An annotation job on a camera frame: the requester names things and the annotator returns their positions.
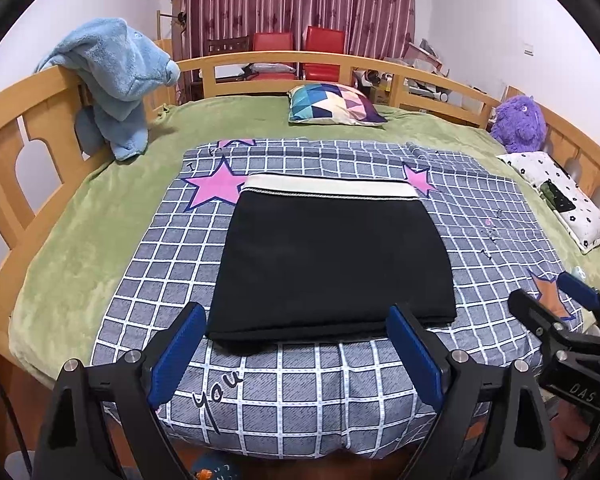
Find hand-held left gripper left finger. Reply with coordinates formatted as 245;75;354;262
32;301;208;480

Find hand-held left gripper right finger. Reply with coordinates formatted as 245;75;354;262
386;304;563;480

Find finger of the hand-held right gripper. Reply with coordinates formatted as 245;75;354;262
557;271;600;323
508;289;581;356

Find black pants with white stripe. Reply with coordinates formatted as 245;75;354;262
204;172;457;356

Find person's right hand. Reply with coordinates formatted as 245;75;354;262
552;402;598;463

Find white flower print pillow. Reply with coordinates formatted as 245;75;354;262
496;151;600;255

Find grey checked blanket with stars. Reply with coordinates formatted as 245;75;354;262
91;137;581;461

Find green fleece blanket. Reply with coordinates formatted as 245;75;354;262
9;96;600;376

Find purple plush toy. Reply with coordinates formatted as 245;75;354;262
490;95;548;155

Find cardboard box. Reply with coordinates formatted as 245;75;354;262
367;85;394;107

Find colourful geometric pillow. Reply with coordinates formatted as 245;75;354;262
287;82;388;126

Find blue plush blanket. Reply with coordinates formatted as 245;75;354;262
34;17;182;162

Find dark wooden chair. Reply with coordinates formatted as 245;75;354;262
205;36;253;56

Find red chair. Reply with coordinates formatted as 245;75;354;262
252;31;297;68
304;26;347;81

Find wooden coat rack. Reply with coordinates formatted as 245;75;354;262
155;10;187;47

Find wooden bed frame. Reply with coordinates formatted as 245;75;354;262
0;50;600;480

